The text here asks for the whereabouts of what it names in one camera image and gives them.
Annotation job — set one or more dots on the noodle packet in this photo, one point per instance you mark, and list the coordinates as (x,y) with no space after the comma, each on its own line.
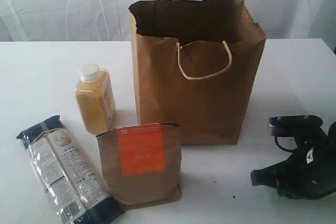
(75,192)

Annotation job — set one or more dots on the brown paper shopping bag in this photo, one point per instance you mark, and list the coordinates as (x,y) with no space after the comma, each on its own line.
(194,63)

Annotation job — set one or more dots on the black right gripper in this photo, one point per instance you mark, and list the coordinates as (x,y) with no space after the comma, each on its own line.
(308,173)

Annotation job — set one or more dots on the brown pouch with orange label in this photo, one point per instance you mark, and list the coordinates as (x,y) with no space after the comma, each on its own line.
(141,164)

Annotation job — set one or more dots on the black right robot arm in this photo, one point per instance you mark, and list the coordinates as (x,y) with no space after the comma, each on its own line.
(326,139)

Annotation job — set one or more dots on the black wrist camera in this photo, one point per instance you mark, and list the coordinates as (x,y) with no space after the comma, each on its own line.
(295,125)

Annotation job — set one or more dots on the yellow millet plastic bottle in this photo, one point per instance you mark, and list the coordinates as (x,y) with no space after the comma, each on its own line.
(95,98)

